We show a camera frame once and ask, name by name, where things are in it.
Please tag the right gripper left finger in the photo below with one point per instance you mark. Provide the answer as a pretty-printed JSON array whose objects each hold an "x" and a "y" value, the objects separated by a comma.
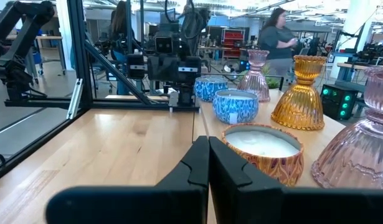
[{"x": 132, "y": 205}]

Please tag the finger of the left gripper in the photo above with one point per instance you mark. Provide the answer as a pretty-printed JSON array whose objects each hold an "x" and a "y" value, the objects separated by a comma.
[
  {"x": 136, "y": 73},
  {"x": 185, "y": 76}
]

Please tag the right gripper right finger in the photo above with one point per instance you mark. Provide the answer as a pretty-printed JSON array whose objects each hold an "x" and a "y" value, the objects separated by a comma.
[{"x": 287, "y": 208}]

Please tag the orange patterned candle tin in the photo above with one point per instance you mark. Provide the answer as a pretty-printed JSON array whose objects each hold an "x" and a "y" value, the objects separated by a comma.
[{"x": 272, "y": 168}]

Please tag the pink glass candlestick holder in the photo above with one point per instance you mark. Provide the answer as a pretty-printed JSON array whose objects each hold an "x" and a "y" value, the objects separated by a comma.
[
  {"x": 255, "y": 82},
  {"x": 356, "y": 149}
]

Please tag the amber glass candlestick holder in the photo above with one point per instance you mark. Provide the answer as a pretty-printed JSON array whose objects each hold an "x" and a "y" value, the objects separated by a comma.
[{"x": 298, "y": 102}]

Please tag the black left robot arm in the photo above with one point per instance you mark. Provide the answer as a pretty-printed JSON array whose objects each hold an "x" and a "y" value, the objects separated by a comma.
[{"x": 194, "y": 28}]

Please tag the person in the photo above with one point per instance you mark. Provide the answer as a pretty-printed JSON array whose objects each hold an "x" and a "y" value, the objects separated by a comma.
[
  {"x": 119, "y": 25},
  {"x": 275, "y": 40}
]

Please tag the red parts bin rack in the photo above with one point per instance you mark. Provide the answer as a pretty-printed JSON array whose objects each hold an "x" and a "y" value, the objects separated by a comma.
[{"x": 233, "y": 39}]

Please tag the wooden background desk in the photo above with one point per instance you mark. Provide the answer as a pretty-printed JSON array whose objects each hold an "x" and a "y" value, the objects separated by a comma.
[{"x": 51, "y": 38}]

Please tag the black computer green lights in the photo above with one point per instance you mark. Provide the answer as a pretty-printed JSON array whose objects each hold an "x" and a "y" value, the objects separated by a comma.
[{"x": 334, "y": 102}]

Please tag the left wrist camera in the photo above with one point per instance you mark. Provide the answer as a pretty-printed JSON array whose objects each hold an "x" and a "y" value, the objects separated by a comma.
[{"x": 163, "y": 45}]

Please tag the silver metal bracket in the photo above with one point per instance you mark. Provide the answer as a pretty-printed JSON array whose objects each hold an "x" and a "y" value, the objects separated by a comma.
[{"x": 75, "y": 99}]

